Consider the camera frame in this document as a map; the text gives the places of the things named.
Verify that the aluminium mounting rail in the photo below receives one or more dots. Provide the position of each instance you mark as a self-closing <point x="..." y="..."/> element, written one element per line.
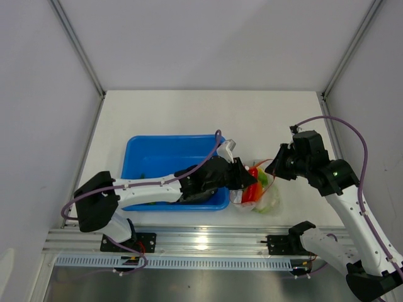
<point x="185" y="241"/>

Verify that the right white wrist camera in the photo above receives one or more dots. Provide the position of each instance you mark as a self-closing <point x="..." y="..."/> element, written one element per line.
<point x="294" y="129"/>

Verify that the red chili pepper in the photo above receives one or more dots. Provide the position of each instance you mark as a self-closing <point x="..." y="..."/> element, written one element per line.
<point x="254" y="172"/>

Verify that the blue plastic bin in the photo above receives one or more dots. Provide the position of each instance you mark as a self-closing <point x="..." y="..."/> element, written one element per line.
<point x="148" y="156"/>

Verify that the small green chili pepper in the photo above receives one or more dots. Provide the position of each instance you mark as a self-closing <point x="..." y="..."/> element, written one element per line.
<point x="152" y="192"/>

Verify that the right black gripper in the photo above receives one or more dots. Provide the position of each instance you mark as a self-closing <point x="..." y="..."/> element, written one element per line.
<point x="276" y="167"/>

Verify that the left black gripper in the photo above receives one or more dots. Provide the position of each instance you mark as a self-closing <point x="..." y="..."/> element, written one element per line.
<point x="241" y="178"/>

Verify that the left aluminium frame post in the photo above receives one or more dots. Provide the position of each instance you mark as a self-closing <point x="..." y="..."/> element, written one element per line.
<point x="76" y="44"/>

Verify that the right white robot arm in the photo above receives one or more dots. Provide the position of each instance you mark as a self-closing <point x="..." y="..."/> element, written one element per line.
<point x="375" y="268"/>

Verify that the white slotted cable duct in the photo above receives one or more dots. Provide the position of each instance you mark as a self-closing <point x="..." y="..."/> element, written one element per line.
<point x="156" y="262"/>

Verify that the grey toy fish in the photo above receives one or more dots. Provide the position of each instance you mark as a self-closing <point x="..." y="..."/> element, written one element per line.
<point x="197" y="197"/>

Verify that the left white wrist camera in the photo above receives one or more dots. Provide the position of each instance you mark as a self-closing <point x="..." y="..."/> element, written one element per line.
<point x="225" y="149"/>

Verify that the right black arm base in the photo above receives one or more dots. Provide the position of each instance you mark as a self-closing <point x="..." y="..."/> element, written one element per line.
<point x="285" y="245"/>

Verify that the clear zip top bag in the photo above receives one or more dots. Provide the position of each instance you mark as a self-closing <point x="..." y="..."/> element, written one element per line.
<point x="236" y="196"/>

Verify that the green grape bunch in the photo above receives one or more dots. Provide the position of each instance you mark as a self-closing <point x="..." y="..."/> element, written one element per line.
<point x="262" y="178"/>

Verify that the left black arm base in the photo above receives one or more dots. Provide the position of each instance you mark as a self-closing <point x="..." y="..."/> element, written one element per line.
<point x="145" y="243"/>

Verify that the white cauliflower with leaves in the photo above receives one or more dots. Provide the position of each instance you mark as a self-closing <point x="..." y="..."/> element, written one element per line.
<point x="269" y="201"/>

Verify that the right aluminium frame post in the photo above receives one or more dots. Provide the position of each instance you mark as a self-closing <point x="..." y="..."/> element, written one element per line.
<point x="353" y="45"/>

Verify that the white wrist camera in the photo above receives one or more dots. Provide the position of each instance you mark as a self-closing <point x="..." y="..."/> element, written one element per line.
<point x="225" y="149"/>
<point x="294" y="129"/>

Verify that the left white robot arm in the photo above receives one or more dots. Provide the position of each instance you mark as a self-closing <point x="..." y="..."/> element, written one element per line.
<point x="99" y="200"/>

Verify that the red orange mango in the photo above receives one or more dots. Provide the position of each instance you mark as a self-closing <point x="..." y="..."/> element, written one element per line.
<point x="252" y="193"/>

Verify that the aluminium frame post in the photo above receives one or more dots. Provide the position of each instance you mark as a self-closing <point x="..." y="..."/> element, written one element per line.
<point x="353" y="45"/>
<point x="76" y="44"/>

